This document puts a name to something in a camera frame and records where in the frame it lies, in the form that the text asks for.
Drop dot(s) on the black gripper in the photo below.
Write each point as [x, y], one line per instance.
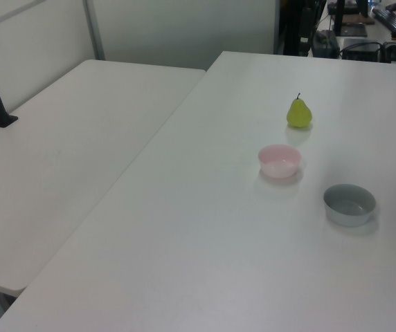
[305, 21]

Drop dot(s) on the green pear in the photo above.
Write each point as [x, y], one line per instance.
[299, 114]

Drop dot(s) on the pink plastic bowl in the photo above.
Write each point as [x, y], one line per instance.
[279, 162]

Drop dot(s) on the grey plastic bowl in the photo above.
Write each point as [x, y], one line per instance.
[349, 207]

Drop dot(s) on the black monitor stand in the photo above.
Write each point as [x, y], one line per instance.
[340, 17]

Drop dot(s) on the black flat pad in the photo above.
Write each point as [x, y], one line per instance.
[353, 30]

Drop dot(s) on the black equipment box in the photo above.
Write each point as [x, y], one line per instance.
[361, 49]

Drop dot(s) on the brown board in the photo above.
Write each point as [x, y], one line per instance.
[359, 19]

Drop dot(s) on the black keyboard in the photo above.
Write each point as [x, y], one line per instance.
[393, 19]

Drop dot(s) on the black computer mouse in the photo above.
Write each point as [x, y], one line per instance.
[393, 6]

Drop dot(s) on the white folding table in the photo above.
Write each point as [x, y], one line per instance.
[63, 155]

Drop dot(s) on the grey partition post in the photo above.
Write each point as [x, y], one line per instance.
[94, 29]

